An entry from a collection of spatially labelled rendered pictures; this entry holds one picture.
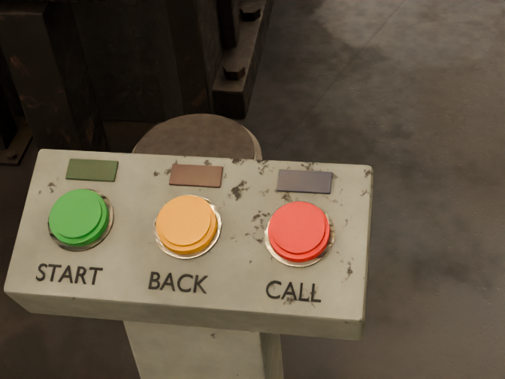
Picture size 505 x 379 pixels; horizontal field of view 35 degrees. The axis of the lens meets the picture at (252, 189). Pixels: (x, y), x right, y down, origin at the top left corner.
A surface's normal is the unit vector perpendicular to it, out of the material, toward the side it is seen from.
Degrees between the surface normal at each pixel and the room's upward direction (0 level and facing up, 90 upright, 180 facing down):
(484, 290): 0
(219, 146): 0
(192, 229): 20
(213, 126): 0
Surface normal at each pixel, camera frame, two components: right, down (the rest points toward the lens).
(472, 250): -0.07, -0.71
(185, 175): -0.12, -0.43
